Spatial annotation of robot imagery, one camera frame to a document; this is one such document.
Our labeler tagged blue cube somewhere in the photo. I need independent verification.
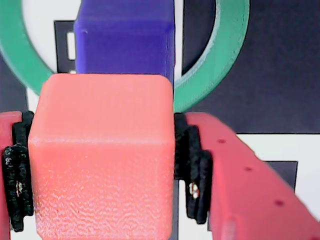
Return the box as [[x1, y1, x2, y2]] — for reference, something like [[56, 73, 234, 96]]
[[74, 0, 176, 82]]

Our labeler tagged orange cube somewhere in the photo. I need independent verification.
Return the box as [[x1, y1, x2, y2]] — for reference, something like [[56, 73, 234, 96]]
[[27, 73, 175, 240]]

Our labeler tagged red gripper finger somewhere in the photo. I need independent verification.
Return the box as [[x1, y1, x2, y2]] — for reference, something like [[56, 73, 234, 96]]
[[174, 112, 320, 240], [0, 110, 35, 240]]

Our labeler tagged green ring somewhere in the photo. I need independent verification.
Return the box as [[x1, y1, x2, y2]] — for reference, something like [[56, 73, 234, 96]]
[[0, 0, 251, 113]]

